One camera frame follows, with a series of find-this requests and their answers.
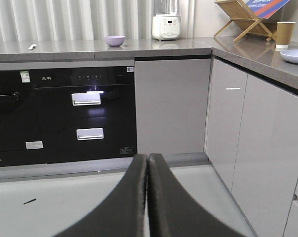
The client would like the wooden dish rack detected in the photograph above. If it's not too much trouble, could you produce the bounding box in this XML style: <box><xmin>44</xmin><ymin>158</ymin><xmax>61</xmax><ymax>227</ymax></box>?
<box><xmin>214</xmin><ymin>0</ymin><xmax>277</xmax><ymax>42</ymax></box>

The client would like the lower silver drawer handle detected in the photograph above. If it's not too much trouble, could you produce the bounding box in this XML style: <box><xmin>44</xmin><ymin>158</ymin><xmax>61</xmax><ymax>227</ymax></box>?
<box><xmin>76</xmin><ymin>128</ymin><xmax>104</xmax><ymax>141</ymax></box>

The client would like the black dishwasher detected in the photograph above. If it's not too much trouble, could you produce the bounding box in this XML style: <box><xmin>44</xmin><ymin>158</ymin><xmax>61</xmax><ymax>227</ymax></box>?
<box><xmin>0</xmin><ymin>70</ymin><xmax>46</xmax><ymax>167</ymax></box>

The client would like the upper silver drawer handle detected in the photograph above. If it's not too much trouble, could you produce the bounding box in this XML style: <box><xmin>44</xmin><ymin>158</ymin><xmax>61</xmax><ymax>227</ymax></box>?
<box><xmin>72</xmin><ymin>92</ymin><xmax>101</xmax><ymax>106</ymax></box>

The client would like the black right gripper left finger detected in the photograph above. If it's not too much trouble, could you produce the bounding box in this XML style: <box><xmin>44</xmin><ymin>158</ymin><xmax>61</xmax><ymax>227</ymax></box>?
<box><xmin>56</xmin><ymin>154</ymin><xmax>148</xmax><ymax>237</ymax></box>

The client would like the white rice cooker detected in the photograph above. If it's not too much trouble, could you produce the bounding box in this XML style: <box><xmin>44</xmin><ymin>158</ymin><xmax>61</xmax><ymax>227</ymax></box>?
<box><xmin>151</xmin><ymin>0</ymin><xmax>181</xmax><ymax>40</ymax></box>

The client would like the pale green spoon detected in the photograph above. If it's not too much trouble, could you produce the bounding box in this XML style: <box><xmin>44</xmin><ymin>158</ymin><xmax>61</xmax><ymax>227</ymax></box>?
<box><xmin>28</xmin><ymin>44</ymin><xmax>37</xmax><ymax>51</ymax></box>

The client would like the silver drawer handle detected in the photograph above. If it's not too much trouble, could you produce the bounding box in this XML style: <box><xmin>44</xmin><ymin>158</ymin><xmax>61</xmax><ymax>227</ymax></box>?
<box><xmin>76</xmin><ymin>128</ymin><xmax>104</xmax><ymax>141</ymax></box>
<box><xmin>72</xmin><ymin>92</ymin><xmax>101</xmax><ymax>106</ymax></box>

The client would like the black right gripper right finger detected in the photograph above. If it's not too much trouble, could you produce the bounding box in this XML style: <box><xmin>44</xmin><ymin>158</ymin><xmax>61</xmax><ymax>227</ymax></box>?
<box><xmin>147</xmin><ymin>153</ymin><xmax>241</xmax><ymax>237</ymax></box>

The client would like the grey side cabinet door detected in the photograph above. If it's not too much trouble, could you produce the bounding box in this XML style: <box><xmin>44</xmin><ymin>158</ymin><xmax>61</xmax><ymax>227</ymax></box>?
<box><xmin>232</xmin><ymin>76</ymin><xmax>298</xmax><ymax>237</ymax></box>

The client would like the blue red sign board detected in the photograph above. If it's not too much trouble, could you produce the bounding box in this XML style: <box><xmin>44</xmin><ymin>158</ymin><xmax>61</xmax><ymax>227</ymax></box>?
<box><xmin>246</xmin><ymin>0</ymin><xmax>290</xmax><ymax>19</ymax></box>

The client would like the brown paper cup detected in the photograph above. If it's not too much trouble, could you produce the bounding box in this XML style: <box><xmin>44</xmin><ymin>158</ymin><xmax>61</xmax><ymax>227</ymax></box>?
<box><xmin>275</xmin><ymin>21</ymin><xmax>296</xmax><ymax>48</ymax></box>

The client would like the purple bowl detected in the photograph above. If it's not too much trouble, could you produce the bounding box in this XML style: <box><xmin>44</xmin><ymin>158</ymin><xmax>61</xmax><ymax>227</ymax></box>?
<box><xmin>104</xmin><ymin>36</ymin><xmax>125</xmax><ymax>47</ymax></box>

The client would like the light blue plate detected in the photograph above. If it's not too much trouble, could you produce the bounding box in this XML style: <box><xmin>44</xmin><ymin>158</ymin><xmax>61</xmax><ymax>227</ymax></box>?
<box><xmin>280</xmin><ymin>49</ymin><xmax>298</xmax><ymax>64</ymax></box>

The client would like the black drawer sterilizer cabinet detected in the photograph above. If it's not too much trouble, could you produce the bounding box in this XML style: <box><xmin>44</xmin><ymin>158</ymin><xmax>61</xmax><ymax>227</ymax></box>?
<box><xmin>30</xmin><ymin>66</ymin><xmax>137</xmax><ymax>163</ymax></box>

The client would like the grey corner cabinet door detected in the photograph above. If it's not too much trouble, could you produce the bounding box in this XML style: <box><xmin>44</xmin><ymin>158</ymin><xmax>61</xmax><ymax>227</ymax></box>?
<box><xmin>206</xmin><ymin>59</ymin><xmax>247</xmax><ymax>191</ymax></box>

